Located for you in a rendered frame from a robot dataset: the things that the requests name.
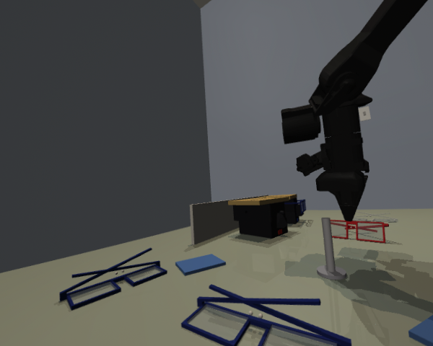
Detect dark grey flat panel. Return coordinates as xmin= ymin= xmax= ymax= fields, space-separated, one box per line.
xmin=190 ymin=200 xmax=239 ymax=245

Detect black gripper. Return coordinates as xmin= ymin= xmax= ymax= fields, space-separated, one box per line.
xmin=316 ymin=132 xmax=369 ymax=221

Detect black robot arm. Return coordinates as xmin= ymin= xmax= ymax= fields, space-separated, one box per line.
xmin=281 ymin=0 xmax=428 ymax=177

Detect red glasses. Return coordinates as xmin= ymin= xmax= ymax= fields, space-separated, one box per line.
xmin=331 ymin=220 xmax=389 ymax=243

